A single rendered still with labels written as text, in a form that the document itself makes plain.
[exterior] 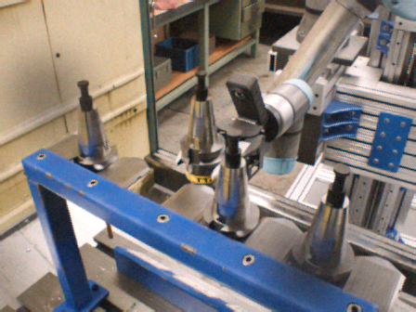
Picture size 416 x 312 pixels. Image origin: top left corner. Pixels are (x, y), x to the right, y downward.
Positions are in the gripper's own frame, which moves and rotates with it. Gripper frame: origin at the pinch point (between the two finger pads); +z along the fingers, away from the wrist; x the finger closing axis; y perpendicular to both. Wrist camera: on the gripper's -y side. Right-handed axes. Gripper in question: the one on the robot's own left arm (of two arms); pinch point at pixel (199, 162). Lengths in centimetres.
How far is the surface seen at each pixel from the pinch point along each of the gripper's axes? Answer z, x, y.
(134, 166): 8.1, 4.7, -1.9
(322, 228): 11.1, -22.0, -6.6
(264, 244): 11.0, -16.3, -1.5
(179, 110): -194, 158, 113
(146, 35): -43, 49, 0
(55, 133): -10, 49, 15
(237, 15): -272, 155, 53
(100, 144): 9.8, 8.9, -4.7
